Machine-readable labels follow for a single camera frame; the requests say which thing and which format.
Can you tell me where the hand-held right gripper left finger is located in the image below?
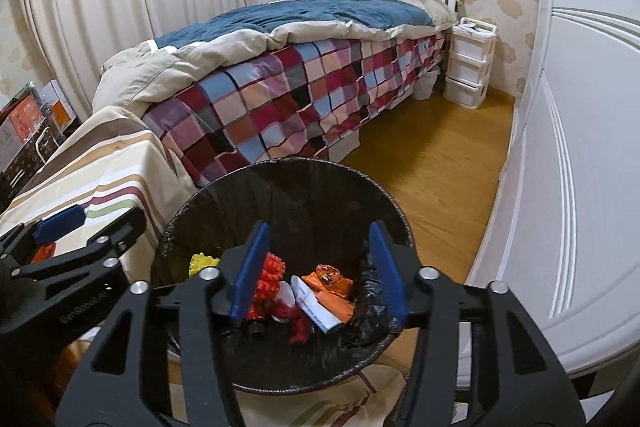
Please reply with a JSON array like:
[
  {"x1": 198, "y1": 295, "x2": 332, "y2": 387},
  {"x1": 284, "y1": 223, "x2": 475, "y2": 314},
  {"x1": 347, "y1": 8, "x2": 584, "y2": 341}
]
[{"x1": 55, "y1": 221, "x2": 273, "y2": 427}]

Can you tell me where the white storage box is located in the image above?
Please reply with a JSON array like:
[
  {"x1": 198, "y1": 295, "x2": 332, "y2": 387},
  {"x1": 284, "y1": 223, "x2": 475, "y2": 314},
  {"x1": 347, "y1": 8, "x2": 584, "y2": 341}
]
[{"x1": 327, "y1": 132, "x2": 362, "y2": 162}]

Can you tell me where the striped tablecloth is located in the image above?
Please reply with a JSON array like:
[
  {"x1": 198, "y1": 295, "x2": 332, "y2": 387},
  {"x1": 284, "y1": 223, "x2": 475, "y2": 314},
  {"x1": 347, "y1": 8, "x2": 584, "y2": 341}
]
[{"x1": 0, "y1": 107, "x2": 407, "y2": 427}]

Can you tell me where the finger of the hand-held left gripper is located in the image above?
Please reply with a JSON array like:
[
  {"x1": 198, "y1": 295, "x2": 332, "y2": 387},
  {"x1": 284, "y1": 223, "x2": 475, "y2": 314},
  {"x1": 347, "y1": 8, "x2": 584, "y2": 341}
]
[
  {"x1": 9, "y1": 206, "x2": 147, "y2": 282},
  {"x1": 0, "y1": 205, "x2": 84, "y2": 265}
]

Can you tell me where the white bucket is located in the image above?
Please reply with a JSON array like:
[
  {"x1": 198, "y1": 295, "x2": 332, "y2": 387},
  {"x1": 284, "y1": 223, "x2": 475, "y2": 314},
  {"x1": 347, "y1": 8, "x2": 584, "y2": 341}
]
[{"x1": 412, "y1": 69, "x2": 441, "y2": 101}]

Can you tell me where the plaid bedsheet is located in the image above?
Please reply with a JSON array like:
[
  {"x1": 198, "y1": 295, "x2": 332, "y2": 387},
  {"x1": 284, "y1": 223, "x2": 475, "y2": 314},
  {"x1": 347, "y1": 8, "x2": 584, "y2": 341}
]
[{"x1": 141, "y1": 29, "x2": 448, "y2": 188}]

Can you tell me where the yellow foam fruit net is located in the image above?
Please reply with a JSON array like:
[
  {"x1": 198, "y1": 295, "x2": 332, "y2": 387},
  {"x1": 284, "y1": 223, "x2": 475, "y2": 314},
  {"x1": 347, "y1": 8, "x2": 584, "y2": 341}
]
[{"x1": 189, "y1": 252, "x2": 221, "y2": 278}]

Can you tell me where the bed with blankets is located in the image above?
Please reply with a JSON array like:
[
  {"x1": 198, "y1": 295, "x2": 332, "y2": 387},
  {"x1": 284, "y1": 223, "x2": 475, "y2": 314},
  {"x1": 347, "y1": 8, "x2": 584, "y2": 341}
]
[{"x1": 91, "y1": 0, "x2": 458, "y2": 118}]

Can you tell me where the white paper package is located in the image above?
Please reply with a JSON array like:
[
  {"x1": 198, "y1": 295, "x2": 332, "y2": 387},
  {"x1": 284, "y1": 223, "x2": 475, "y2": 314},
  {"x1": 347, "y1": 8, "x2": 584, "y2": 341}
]
[{"x1": 291, "y1": 276, "x2": 351, "y2": 334}]

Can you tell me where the white plastic drawer unit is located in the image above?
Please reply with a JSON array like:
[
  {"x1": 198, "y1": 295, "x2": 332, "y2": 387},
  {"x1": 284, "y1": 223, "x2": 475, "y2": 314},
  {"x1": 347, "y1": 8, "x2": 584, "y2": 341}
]
[{"x1": 443, "y1": 18, "x2": 497, "y2": 109}]

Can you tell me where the black lined trash bin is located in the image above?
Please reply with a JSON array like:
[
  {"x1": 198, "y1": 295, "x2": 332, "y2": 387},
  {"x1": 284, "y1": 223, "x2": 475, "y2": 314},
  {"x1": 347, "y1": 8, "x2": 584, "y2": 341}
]
[{"x1": 150, "y1": 157, "x2": 416, "y2": 395}]

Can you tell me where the red cardboard box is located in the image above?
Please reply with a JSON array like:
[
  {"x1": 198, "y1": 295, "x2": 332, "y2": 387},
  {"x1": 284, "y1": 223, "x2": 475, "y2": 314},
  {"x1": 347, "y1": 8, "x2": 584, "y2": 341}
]
[{"x1": 0, "y1": 97, "x2": 47, "y2": 172}]

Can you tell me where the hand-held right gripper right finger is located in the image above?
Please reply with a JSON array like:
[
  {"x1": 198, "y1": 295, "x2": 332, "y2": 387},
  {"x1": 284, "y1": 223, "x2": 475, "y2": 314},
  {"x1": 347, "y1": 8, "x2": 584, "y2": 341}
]
[{"x1": 368, "y1": 221, "x2": 586, "y2": 427}]

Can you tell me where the white wardrobe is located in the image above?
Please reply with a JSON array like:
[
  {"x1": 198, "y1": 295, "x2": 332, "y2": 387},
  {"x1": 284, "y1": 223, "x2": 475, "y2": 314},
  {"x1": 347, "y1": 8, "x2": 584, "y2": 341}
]
[{"x1": 465, "y1": 0, "x2": 640, "y2": 383}]

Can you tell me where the orange foam fruit net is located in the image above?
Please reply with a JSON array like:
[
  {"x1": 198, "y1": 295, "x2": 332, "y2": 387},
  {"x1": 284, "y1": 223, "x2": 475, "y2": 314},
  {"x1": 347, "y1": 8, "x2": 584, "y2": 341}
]
[{"x1": 247, "y1": 252, "x2": 286, "y2": 308}]

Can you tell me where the orange and white box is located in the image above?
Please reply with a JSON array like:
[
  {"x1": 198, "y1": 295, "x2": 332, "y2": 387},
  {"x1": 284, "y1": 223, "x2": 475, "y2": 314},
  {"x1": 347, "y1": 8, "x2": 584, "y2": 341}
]
[{"x1": 39, "y1": 79, "x2": 81, "y2": 140}]

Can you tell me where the orange wrapper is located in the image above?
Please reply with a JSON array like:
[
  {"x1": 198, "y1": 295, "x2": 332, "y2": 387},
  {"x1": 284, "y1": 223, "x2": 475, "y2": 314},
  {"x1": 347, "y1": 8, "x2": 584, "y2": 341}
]
[{"x1": 300, "y1": 263, "x2": 356, "y2": 303}]

